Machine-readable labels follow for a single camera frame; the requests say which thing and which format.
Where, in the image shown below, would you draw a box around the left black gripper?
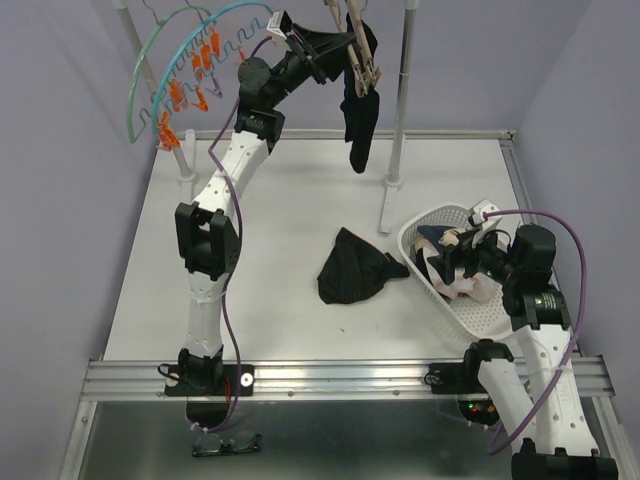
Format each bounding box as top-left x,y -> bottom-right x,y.
265,22 -> 358,108

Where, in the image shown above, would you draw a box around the black eyeglasses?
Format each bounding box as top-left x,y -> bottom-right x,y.
191,434 -> 263,458

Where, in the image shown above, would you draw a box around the aluminium mounting rail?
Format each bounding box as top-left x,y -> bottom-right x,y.
82,355 -> 615,404

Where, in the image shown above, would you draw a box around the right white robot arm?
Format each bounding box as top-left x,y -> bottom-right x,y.
428,225 -> 619,479

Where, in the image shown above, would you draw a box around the blue clip hanger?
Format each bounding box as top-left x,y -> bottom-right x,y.
136,1 -> 274,137

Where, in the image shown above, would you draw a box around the white clothes rack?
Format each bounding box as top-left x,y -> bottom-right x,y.
107,0 -> 420,235

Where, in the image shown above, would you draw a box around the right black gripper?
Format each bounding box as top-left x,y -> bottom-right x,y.
425,224 -> 521,286

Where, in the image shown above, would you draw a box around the navy underwear beige waistband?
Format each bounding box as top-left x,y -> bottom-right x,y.
417,225 -> 466,254

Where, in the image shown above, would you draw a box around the white perforated plastic basket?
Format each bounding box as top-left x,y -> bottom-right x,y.
397,204 -> 521,356

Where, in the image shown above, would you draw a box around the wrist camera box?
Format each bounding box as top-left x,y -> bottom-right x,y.
469,199 -> 502,246
266,10 -> 292,48

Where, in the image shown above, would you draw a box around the green clip hanger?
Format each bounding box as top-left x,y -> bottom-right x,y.
113,1 -> 212,144

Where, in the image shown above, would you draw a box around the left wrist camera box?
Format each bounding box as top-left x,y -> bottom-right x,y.
266,10 -> 292,48

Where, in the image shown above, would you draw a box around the black shorts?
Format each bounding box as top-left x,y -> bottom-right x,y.
317,227 -> 410,305
339,12 -> 381,175

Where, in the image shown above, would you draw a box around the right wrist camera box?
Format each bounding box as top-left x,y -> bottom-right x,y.
469,199 -> 502,246

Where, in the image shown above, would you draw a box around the wooden trouser hanger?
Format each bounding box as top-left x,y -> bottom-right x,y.
347,0 -> 384,96
324,0 -> 374,99

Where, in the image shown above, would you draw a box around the pink plastic bag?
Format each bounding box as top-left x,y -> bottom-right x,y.
410,240 -> 499,304

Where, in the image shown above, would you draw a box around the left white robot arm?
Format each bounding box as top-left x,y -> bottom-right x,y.
158,23 -> 356,396

